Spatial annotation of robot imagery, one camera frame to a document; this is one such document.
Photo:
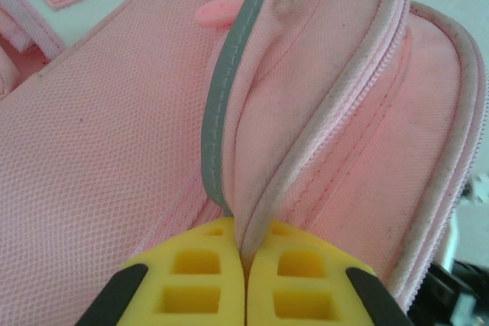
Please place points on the pink student backpack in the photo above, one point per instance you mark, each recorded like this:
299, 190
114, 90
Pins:
114, 131

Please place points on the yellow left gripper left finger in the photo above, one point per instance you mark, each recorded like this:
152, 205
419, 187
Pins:
198, 265

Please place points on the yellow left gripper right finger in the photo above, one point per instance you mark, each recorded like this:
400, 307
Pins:
298, 265

